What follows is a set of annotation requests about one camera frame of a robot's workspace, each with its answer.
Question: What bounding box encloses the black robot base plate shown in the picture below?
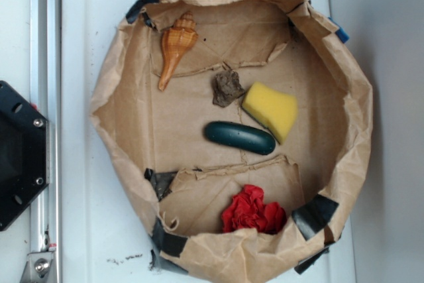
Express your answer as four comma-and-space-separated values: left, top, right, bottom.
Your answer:
1, 81, 48, 231

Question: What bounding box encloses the dark green toy cucumber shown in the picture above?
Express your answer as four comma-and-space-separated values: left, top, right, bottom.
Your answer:
204, 121, 276, 155

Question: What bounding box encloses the metal corner bracket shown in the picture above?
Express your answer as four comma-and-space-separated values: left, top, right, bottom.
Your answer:
20, 251, 57, 283

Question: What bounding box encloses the red crumpled tissue paper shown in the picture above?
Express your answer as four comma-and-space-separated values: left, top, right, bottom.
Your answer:
221, 184, 287, 235

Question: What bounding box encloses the white plastic board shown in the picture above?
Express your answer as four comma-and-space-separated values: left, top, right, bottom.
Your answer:
60, 0, 358, 283

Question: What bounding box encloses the yellow sponge with green pad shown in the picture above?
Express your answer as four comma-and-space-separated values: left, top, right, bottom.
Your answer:
242, 82, 298, 144

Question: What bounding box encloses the orange conch seashell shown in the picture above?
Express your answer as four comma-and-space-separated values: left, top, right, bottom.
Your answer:
158, 11, 199, 91

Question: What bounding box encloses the brown rough rock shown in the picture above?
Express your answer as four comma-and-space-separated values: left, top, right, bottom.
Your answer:
212, 70, 245, 107

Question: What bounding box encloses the aluminium extrusion rail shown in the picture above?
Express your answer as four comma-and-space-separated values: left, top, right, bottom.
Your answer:
30, 0, 62, 282

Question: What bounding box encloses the brown paper bag tray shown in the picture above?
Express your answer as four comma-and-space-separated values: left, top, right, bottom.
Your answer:
90, 0, 372, 282

